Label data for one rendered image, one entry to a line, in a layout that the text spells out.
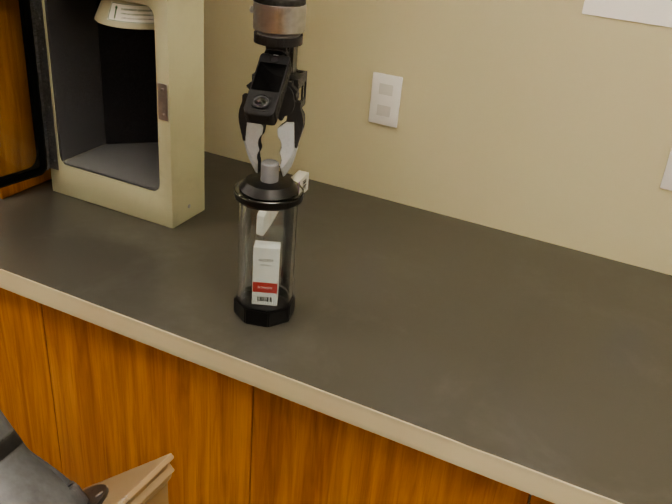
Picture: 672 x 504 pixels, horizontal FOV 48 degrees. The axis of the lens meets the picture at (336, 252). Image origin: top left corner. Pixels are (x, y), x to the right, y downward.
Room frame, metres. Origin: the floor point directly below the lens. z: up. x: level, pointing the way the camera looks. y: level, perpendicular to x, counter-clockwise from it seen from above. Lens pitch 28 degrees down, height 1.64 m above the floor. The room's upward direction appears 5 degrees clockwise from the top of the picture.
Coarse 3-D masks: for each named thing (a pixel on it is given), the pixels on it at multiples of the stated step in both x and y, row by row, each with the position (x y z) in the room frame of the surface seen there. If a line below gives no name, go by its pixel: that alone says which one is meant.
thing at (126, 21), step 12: (108, 0) 1.45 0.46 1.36; (120, 0) 1.43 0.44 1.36; (96, 12) 1.47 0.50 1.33; (108, 12) 1.43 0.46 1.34; (120, 12) 1.42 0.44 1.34; (132, 12) 1.42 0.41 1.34; (144, 12) 1.43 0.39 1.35; (108, 24) 1.42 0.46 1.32; (120, 24) 1.42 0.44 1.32; (132, 24) 1.42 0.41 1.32; (144, 24) 1.42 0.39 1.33
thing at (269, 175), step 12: (264, 168) 1.07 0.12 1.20; (276, 168) 1.07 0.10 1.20; (252, 180) 1.07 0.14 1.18; (264, 180) 1.07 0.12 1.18; (276, 180) 1.07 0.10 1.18; (288, 180) 1.08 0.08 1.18; (252, 192) 1.04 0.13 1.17; (264, 192) 1.04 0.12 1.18; (276, 192) 1.04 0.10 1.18; (288, 192) 1.05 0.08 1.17
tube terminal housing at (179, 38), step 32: (128, 0) 1.39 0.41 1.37; (160, 0) 1.36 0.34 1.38; (192, 0) 1.42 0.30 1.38; (160, 32) 1.36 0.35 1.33; (192, 32) 1.42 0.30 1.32; (160, 64) 1.36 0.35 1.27; (192, 64) 1.42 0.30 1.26; (192, 96) 1.42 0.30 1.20; (160, 128) 1.36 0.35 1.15; (192, 128) 1.42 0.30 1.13; (160, 160) 1.36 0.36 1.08; (192, 160) 1.41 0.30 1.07; (64, 192) 1.47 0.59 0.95; (96, 192) 1.43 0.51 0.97; (128, 192) 1.40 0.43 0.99; (160, 192) 1.36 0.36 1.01; (192, 192) 1.41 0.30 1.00; (160, 224) 1.36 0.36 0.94
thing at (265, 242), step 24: (240, 192) 1.05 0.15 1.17; (240, 216) 1.06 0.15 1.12; (264, 216) 1.03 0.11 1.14; (288, 216) 1.05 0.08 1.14; (240, 240) 1.06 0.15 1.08; (264, 240) 1.03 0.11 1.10; (288, 240) 1.05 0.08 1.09; (240, 264) 1.05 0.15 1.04; (264, 264) 1.03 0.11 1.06; (288, 264) 1.05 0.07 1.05; (240, 288) 1.05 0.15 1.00; (264, 288) 1.03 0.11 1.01; (288, 288) 1.06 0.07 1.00
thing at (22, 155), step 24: (0, 0) 1.41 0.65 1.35; (0, 24) 1.40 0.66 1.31; (0, 48) 1.40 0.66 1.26; (0, 72) 1.39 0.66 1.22; (24, 72) 1.44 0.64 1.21; (0, 96) 1.39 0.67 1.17; (24, 96) 1.43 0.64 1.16; (0, 120) 1.38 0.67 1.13; (24, 120) 1.43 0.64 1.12; (0, 144) 1.38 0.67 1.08; (24, 144) 1.42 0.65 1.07; (0, 168) 1.37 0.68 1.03; (24, 168) 1.41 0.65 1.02
